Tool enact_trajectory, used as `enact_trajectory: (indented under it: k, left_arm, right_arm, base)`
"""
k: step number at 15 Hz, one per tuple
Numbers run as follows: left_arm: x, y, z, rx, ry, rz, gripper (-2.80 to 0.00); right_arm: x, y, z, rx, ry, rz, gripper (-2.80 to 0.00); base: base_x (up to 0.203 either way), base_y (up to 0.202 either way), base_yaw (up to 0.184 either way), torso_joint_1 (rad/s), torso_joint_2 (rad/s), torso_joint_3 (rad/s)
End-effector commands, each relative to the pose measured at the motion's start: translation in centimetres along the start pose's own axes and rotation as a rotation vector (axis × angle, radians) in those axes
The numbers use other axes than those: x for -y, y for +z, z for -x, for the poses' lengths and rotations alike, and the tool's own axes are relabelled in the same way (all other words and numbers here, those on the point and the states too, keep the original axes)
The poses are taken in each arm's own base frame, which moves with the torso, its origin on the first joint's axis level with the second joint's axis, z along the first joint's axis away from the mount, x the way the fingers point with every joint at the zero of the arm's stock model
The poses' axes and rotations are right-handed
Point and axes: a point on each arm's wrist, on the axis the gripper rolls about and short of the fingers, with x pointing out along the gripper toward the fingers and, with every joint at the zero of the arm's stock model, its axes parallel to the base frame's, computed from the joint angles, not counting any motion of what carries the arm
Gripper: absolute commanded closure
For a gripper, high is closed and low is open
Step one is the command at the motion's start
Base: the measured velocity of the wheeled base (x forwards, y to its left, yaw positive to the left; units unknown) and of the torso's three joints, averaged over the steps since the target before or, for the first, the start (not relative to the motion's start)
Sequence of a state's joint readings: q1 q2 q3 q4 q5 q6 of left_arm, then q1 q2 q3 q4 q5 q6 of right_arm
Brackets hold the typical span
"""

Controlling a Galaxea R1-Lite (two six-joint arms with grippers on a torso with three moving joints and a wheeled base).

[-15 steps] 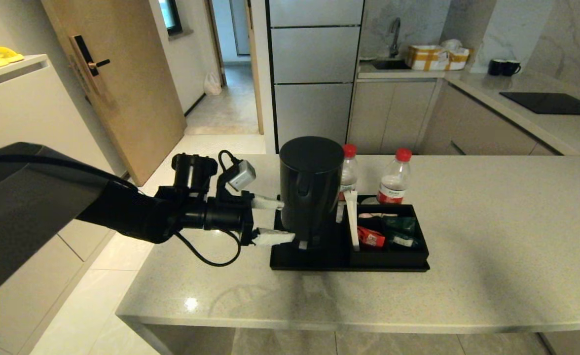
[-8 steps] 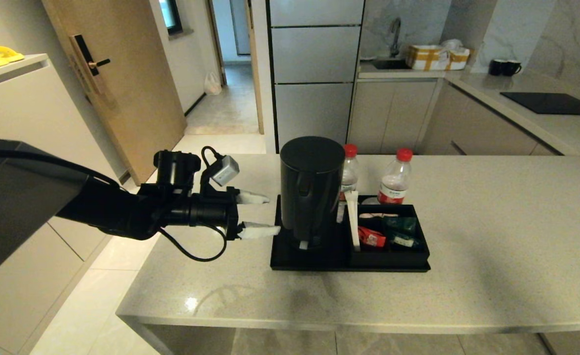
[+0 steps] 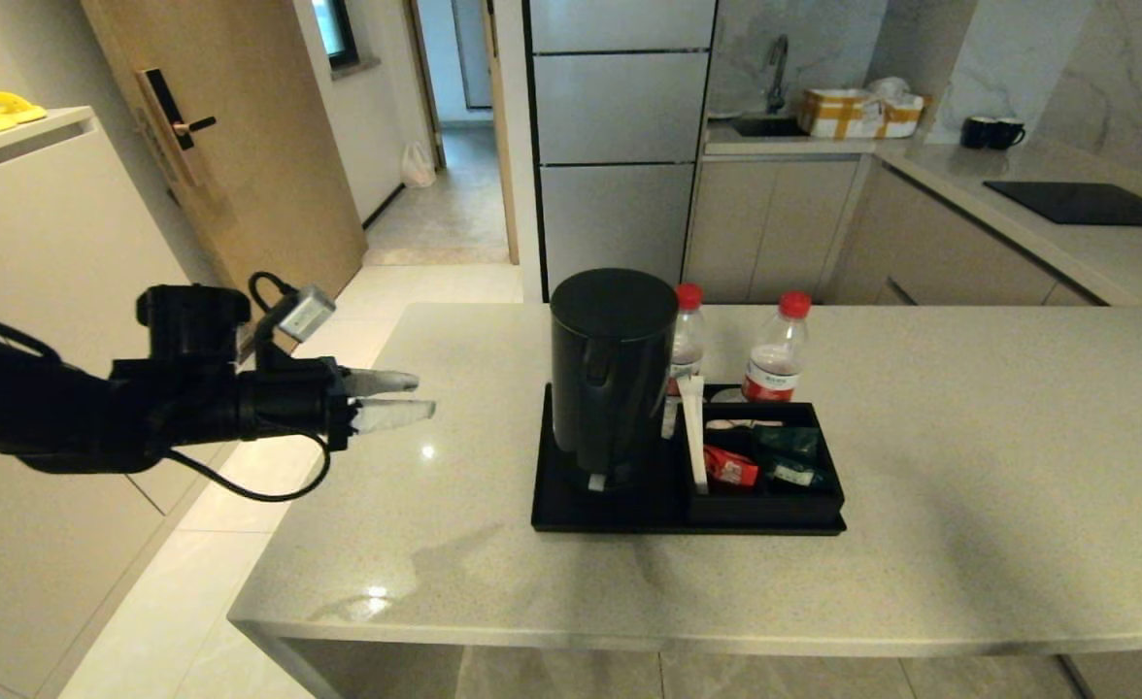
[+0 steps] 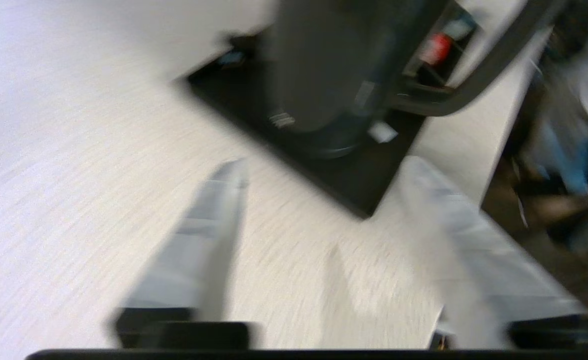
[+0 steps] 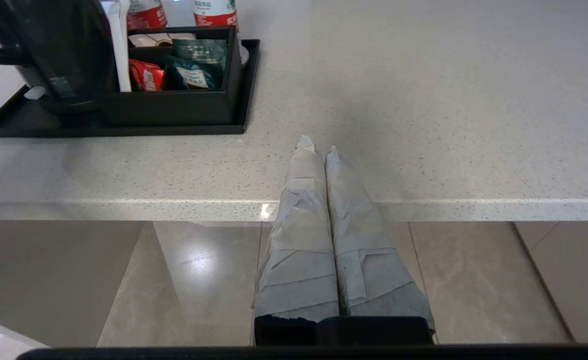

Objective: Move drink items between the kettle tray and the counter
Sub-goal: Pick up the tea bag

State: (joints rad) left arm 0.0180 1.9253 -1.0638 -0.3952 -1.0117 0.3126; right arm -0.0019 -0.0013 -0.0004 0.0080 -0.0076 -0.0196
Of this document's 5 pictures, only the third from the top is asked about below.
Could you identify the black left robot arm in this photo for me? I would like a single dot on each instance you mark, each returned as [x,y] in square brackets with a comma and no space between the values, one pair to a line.
[37,417]

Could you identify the black electric kettle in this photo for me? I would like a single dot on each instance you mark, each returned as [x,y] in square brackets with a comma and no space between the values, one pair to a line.
[615,379]

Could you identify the white small packet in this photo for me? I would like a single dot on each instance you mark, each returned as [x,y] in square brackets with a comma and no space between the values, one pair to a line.
[741,422]

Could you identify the silver refrigerator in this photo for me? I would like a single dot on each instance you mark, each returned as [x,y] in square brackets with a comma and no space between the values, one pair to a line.
[620,192]

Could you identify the white long paper sachet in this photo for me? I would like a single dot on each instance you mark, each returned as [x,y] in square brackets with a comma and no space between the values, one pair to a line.
[695,432]

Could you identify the black compartment organizer box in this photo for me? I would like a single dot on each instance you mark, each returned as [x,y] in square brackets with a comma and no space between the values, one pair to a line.
[765,503]

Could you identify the black mug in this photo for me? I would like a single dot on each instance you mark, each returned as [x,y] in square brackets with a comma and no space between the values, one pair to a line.
[974,134]
[1003,135]

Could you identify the red sachet packet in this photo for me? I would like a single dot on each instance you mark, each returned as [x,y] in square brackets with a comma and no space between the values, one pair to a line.
[731,464]

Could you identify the dark framed window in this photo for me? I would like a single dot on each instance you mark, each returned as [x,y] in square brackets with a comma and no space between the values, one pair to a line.
[338,32]

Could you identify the black left wrist camera housing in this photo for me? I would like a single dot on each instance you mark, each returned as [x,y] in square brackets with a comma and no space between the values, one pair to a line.
[192,320]

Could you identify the black induction cooktop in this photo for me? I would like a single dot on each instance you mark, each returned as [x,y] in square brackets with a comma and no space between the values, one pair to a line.
[1086,204]

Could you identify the white crumpled plastic bag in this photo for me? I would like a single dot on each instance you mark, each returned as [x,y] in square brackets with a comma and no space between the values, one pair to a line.
[890,89]

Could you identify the silver left wrist module box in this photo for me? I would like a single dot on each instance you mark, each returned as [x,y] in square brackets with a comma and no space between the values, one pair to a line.
[306,313]

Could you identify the light wooden door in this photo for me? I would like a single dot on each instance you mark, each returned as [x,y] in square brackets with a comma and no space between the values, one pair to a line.
[260,192]

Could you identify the narrow wooden door leaf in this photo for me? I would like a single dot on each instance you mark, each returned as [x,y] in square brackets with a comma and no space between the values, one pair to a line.
[501,134]

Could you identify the yellow white box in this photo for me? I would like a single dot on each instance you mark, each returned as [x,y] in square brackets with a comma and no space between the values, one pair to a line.
[848,116]

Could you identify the clear water bottle red cap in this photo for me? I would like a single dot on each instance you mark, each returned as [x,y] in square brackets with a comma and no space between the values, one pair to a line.
[688,340]
[775,354]

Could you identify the chrome kitchen faucet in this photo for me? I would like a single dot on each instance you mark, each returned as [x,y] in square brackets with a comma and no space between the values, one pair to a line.
[778,72]

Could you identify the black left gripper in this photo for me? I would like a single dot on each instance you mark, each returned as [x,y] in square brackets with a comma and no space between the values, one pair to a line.
[289,403]

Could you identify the beige kitchen base cabinets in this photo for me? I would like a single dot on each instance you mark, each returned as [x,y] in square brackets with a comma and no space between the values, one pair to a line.
[775,231]

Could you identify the white round coaster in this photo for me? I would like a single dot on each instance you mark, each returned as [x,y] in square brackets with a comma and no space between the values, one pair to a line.
[729,394]

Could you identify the dark kitchen sink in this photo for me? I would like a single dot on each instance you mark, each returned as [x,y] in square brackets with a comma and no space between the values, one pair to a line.
[770,127]

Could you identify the dark green tea packet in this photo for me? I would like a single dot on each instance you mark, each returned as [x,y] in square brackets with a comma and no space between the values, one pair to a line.
[790,470]
[787,441]

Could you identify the black rectangular serving tray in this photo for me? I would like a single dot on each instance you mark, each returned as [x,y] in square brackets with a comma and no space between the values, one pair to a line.
[726,524]

